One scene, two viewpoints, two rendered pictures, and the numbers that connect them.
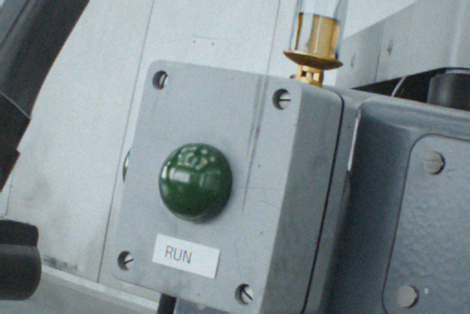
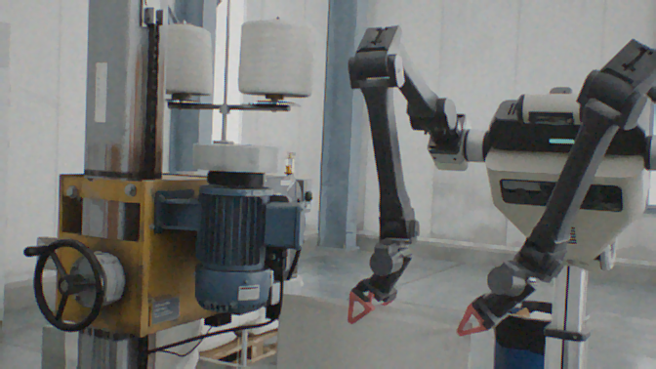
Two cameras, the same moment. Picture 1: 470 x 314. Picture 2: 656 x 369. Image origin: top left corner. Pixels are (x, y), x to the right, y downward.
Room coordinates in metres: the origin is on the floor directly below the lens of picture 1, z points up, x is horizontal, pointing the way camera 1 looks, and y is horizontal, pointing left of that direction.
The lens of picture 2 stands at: (2.53, -0.23, 1.42)
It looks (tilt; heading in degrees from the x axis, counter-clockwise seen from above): 3 degrees down; 172
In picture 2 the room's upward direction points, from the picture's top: 3 degrees clockwise
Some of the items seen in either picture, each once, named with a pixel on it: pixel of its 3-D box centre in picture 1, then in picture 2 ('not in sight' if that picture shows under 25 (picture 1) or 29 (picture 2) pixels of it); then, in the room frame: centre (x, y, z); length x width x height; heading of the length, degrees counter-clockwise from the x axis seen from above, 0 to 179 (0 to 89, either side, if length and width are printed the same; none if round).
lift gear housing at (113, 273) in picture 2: not in sight; (96, 278); (0.96, -0.46, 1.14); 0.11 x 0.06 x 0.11; 54
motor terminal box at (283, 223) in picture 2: not in sight; (285, 230); (0.98, -0.09, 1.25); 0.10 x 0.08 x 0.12; 169
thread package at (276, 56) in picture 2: not in sight; (276, 60); (0.84, -0.11, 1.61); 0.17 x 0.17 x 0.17
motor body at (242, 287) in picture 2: not in sight; (233, 247); (0.96, -0.19, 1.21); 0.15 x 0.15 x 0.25
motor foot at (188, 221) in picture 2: not in sight; (190, 212); (0.94, -0.28, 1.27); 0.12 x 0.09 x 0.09; 144
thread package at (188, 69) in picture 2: not in sight; (183, 60); (0.68, -0.32, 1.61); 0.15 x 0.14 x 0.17; 54
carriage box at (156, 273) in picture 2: not in sight; (151, 246); (0.79, -0.36, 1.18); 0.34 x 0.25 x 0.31; 144
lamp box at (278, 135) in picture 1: (234, 187); (295, 195); (0.45, -0.01, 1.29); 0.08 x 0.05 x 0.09; 54
